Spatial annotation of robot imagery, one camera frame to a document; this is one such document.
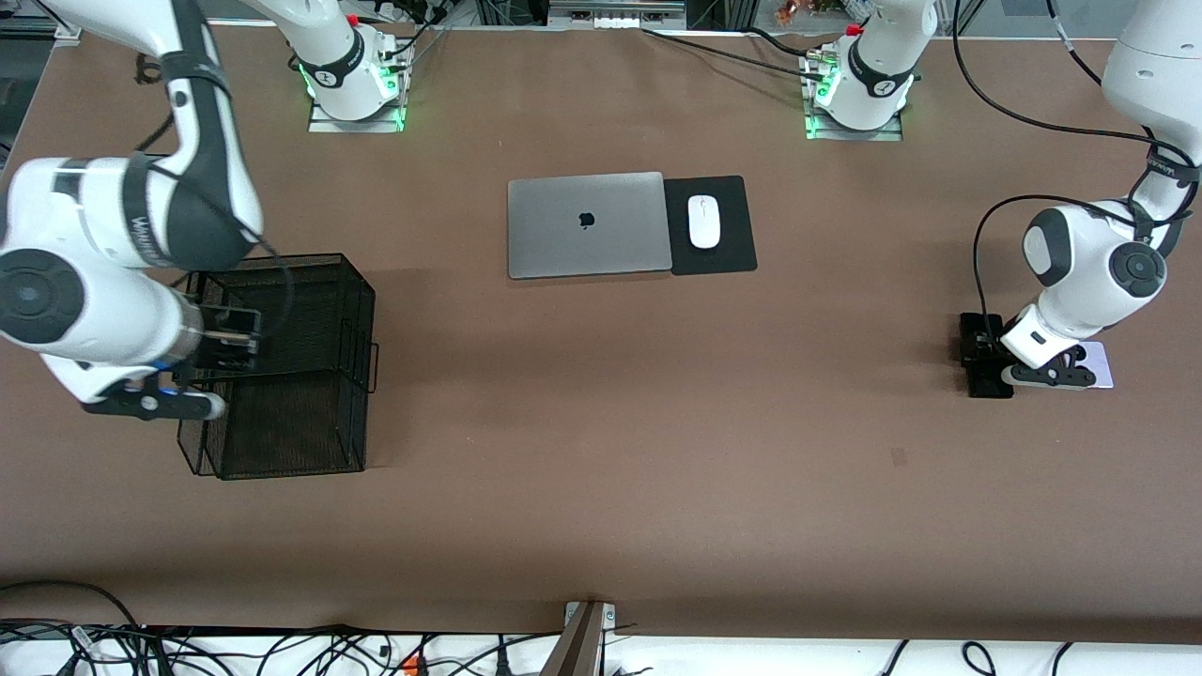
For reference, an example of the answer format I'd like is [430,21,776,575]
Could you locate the small black flip phone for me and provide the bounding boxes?
[222,306,266,373]

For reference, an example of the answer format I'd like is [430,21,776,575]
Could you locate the tall black smartphone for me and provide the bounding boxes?
[960,313,1017,399]

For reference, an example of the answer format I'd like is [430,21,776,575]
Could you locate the lilac flip phone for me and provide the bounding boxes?
[1071,340,1116,390]

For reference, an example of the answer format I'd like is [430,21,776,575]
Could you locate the black mouse pad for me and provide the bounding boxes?
[663,175,759,277]

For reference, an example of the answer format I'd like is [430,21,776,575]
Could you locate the white computer mouse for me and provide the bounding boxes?
[687,194,722,251]

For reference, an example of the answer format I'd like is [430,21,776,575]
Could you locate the silver closed laptop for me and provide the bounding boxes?
[507,171,673,281]

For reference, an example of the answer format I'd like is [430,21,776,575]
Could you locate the grey power strip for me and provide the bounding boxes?
[549,0,686,27]

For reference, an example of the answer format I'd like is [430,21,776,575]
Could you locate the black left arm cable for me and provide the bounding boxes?
[950,0,1202,326]

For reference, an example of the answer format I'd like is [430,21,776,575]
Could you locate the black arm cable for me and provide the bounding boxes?
[131,52,296,335]
[950,0,1202,326]

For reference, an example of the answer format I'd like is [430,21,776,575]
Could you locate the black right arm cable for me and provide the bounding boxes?
[131,52,296,335]

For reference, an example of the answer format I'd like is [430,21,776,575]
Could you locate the black wire mesh organizer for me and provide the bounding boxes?
[172,252,380,482]

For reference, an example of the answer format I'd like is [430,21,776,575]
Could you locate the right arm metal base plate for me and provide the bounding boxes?
[308,94,407,134]

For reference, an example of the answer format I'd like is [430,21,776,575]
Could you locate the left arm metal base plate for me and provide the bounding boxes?
[805,108,904,143]

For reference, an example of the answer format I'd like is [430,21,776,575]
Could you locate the black looping floor cable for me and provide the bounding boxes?
[0,580,142,649]

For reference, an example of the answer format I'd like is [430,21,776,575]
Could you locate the tangled black floor cables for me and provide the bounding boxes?
[0,618,564,676]

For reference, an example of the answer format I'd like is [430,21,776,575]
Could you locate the thin black cable bundle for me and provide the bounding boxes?
[362,0,472,59]

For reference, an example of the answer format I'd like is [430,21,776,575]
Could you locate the short black table cable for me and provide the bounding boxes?
[747,26,818,59]

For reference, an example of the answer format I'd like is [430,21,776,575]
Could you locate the long black table cable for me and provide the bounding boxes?
[641,26,827,81]

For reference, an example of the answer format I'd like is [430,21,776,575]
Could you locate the aluminium camera mount pole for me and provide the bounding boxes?
[540,601,618,676]

